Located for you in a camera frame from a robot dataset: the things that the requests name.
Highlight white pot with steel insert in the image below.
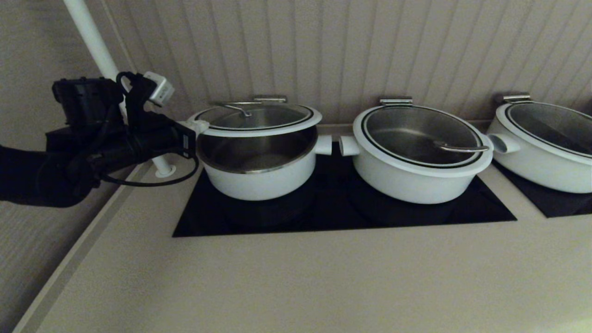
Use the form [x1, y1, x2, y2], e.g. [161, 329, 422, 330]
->
[486, 119, 592, 194]
[339, 134, 493, 205]
[197, 124, 333, 201]

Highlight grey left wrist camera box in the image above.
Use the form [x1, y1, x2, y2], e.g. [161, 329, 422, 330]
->
[142, 71, 175, 108]

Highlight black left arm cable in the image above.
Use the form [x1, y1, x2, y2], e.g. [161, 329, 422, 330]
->
[99, 150, 200, 187]

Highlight wide black glass cooktop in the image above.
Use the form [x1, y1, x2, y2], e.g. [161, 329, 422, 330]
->
[172, 143, 518, 238]

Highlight white support pole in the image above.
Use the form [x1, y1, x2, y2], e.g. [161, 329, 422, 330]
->
[62, 0, 178, 179]

